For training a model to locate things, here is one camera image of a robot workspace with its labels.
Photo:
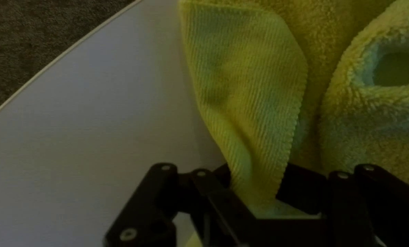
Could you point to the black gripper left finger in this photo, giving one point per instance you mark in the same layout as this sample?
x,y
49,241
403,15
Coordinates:
x,y
150,205

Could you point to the yellow microfiber towel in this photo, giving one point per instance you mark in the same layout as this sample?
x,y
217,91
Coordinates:
x,y
250,90

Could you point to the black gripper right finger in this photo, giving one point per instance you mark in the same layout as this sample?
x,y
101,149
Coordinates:
x,y
378,209

